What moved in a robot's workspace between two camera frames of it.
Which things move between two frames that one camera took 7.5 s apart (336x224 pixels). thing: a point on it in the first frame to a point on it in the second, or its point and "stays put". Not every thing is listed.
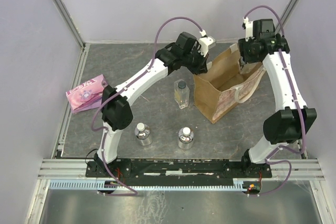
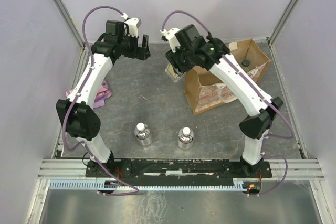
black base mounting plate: [178, 169] stays put
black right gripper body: [246, 49] to [181, 59]
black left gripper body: [196, 61] to [130, 49]
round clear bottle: [142, 131] stays put
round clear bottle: [186, 137] stays put
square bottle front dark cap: [181, 93] to [174, 74]
